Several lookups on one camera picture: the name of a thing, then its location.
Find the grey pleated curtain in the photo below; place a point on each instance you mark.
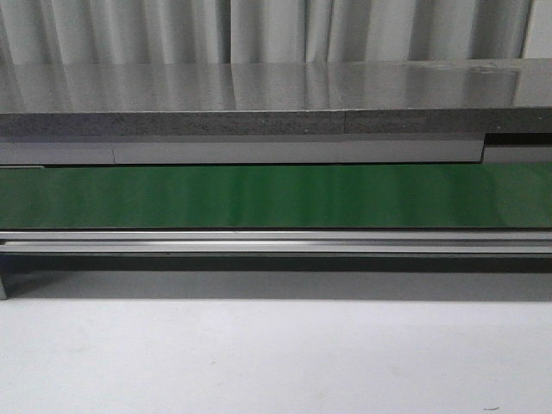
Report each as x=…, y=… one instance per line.
x=168, y=32

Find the grey stone countertop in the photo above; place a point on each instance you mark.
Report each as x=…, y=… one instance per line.
x=456, y=111

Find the green conveyor belt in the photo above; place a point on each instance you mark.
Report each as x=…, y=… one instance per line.
x=280, y=197

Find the aluminium conveyor frame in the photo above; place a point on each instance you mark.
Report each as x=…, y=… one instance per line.
x=424, y=265

